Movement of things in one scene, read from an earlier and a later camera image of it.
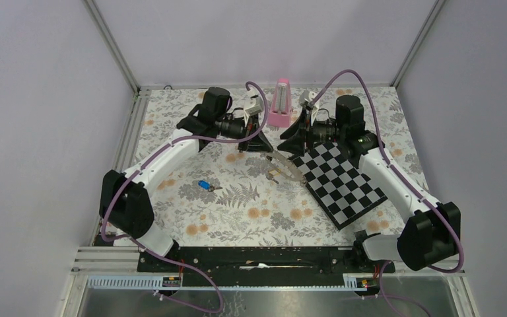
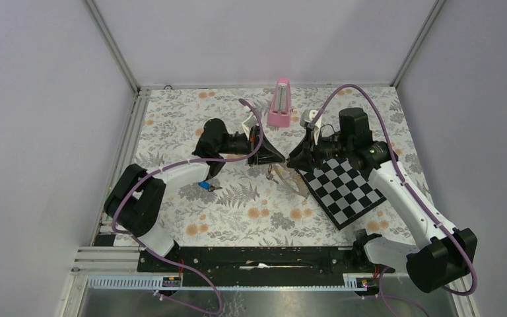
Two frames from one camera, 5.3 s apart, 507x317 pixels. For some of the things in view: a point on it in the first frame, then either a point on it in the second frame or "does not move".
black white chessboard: [343, 191] does not move
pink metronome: [280, 113] does not move
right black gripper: [302, 131] to [304, 160]
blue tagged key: [206, 185] does not move
